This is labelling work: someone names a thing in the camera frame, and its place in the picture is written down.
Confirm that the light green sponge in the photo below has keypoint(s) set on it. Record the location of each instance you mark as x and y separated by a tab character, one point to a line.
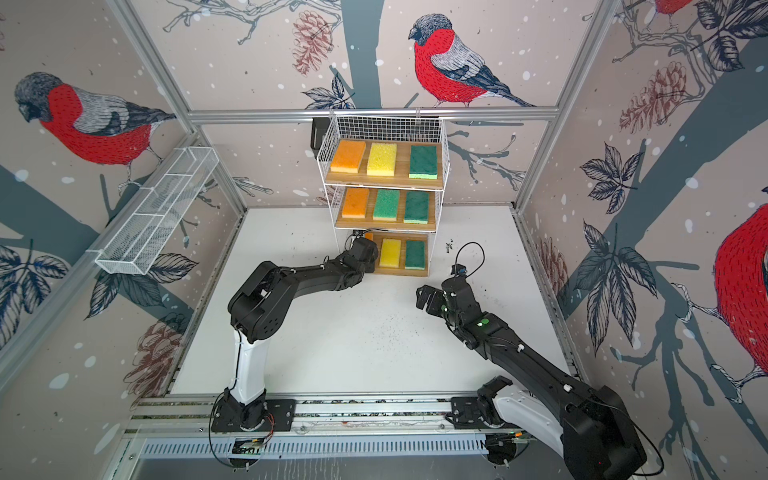
386	205

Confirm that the dark green sponge carried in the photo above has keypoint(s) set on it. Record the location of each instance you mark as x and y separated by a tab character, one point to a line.
423	162

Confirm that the dark green sponge front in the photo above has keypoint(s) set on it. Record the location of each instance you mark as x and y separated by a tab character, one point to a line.
417	208

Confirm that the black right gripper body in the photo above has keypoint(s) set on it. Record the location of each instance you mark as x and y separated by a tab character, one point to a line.
437	306

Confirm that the black box behind shelf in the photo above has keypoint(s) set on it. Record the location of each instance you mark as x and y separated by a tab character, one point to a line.
319	129

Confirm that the yellow sponge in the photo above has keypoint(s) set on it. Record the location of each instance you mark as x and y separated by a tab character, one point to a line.
390	253
382	160

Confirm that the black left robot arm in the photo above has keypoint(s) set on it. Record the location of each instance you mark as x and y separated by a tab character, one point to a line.
258	309

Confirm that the perforated metal vent strip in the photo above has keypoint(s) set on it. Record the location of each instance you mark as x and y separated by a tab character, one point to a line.
288	447

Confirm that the top wooden shelf board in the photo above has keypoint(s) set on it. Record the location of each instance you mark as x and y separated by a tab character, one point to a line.
401	178

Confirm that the white wire wall basket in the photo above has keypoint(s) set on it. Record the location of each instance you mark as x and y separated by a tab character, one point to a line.
140	239

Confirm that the dark green sponge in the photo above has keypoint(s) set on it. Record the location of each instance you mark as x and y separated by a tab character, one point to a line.
415	258
417	208

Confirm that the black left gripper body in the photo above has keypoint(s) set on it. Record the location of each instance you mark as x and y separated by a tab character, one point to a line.
369	268

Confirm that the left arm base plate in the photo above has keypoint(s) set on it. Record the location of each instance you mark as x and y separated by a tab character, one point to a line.
276	415

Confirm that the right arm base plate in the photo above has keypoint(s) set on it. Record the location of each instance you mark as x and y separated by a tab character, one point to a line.
476	413

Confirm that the white wire three-tier shelf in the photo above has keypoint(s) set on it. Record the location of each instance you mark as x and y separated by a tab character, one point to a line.
381	129

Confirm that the aluminium mounting rail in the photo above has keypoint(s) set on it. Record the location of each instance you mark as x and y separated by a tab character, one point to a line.
361	415

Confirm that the middle wooden shelf board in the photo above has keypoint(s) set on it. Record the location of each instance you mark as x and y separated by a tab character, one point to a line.
398	220

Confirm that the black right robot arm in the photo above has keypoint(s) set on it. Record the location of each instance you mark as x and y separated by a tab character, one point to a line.
590	429

